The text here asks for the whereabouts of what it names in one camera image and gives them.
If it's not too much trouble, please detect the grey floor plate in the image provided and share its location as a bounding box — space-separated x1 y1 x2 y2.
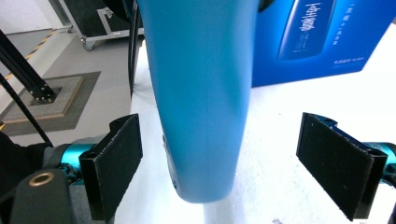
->
0 70 103 138

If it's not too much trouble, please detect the black frame post with base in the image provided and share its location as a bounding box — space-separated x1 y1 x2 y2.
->
0 29 61 105

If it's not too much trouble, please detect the black wheeled flight case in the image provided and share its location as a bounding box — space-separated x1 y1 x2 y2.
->
56 0 146 52

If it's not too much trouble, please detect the dark blue cardboard box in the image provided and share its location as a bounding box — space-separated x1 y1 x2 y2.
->
251 0 396 89

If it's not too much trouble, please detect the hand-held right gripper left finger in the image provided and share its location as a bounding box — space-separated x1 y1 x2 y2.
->
78 113 145 224

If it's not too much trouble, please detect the light blue plastic bottle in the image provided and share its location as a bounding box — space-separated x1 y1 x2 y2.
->
136 0 260 204

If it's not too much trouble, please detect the hanging black cable bundle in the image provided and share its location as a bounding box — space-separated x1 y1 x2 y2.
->
126 0 140 98

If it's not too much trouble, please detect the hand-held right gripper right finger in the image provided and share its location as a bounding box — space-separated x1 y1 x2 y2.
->
295 111 389 222

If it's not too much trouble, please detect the thin black rod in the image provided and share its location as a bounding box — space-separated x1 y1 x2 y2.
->
0 72 54 147

